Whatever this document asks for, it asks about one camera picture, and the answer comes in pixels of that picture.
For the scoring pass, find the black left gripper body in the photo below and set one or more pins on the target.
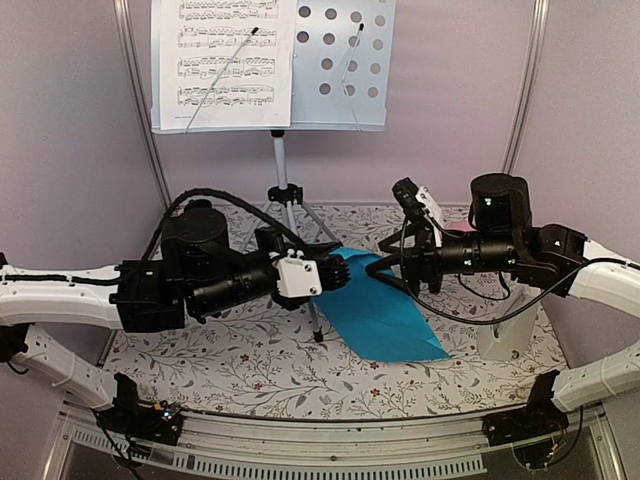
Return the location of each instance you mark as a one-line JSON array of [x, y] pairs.
[[213, 297]]

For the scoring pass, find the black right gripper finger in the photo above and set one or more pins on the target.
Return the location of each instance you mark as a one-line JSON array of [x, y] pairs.
[[382, 272], [393, 244]]

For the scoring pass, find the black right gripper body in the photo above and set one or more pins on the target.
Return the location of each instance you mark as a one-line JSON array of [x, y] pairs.
[[492, 254]]

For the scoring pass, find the blue sheet music page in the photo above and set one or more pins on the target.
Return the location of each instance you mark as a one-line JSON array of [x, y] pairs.
[[376, 321]]

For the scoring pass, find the white perforated music stand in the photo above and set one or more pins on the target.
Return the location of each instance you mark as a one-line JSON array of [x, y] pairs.
[[341, 63]]

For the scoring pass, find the white sheet music page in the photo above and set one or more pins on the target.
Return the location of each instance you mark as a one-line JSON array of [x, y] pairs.
[[221, 65]]

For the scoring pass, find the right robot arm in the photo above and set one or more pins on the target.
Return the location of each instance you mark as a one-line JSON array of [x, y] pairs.
[[552, 260]]

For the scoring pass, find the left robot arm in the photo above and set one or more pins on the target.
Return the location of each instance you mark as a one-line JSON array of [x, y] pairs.
[[30, 300]]

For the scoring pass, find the floral table mat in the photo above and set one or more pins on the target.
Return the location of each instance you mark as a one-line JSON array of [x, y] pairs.
[[262, 361]]

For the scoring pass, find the white metronome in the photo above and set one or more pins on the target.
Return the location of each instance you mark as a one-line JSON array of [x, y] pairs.
[[509, 340]]

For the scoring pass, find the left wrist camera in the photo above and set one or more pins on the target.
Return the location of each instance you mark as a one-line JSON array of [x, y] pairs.
[[299, 275]]

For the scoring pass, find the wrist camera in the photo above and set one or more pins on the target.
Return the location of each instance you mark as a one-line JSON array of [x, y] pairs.
[[418, 204], [299, 275]]

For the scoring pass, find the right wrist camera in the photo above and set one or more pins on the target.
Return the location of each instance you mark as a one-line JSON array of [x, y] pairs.
[[418, 204]]

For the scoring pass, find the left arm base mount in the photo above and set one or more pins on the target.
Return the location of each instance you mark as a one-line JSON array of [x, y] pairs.
[[159, 423]]

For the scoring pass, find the aluminium front rail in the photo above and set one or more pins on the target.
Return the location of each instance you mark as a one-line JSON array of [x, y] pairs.
[[228, 446]]

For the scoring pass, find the right aluminium frame post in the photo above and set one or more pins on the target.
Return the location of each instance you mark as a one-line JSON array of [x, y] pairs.
[[531, 66]]

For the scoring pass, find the aluminium frame post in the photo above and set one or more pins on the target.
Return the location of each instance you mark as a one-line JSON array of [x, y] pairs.
[[126, 37], [531, 66]]

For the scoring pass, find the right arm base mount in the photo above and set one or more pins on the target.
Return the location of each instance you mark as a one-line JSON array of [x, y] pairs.
[[534, 433]]

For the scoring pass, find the left aluminium frame post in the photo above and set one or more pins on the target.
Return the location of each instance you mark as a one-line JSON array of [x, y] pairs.
[[126, 37]]

